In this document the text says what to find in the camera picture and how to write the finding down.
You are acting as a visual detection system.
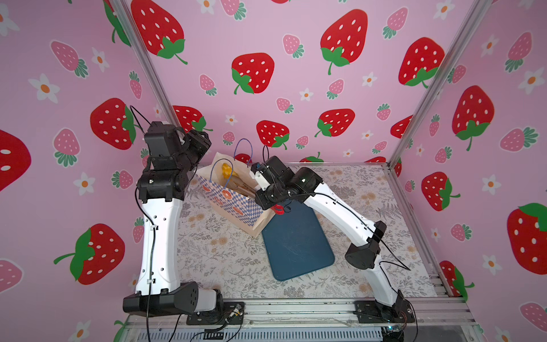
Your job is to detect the red handled metal tongs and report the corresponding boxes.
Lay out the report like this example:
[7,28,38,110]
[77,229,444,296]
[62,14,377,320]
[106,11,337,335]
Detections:
[228,179,286,215]

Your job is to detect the large glazed ring pastry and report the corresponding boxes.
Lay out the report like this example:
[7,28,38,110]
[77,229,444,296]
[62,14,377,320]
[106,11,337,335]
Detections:
[222,163,234,182]

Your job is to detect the checkered paper bag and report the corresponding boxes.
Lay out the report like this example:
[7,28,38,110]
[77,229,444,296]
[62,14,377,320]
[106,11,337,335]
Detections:
[197,144,274,237]

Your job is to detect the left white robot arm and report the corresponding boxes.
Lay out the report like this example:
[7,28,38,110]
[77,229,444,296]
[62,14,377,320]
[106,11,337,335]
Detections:
[123,122,222,317]

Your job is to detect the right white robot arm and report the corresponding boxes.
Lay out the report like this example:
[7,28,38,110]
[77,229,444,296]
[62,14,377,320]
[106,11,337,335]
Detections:
[249,156,415,323]

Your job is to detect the teal plastic tray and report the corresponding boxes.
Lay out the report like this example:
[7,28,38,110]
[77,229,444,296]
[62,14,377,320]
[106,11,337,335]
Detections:
[262,201,335,282]

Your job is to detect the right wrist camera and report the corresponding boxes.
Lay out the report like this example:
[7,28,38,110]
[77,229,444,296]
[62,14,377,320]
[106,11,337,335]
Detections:
[249,162,271,190]

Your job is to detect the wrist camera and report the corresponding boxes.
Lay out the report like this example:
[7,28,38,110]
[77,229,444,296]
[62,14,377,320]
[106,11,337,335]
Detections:
[144,121,184,170]
[249,162,271,190]

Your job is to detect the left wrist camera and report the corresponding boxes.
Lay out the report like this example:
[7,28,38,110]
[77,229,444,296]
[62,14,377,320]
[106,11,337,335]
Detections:
[144,121,184,170]

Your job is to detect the left aluminium corner post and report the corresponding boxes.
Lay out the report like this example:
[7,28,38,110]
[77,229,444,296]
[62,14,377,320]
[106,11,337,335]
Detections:
[113,1,188,126]

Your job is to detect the aluminium corner post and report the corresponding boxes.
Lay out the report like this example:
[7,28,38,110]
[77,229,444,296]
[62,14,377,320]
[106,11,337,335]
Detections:
[387,0,491,170]
[113,1,188,126]

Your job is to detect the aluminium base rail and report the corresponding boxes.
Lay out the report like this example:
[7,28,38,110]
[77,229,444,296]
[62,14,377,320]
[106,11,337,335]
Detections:
[115,297,486,341]

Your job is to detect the right aluminium corner post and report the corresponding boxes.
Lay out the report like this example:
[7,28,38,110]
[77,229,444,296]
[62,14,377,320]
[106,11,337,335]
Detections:
[387,0,491,170]

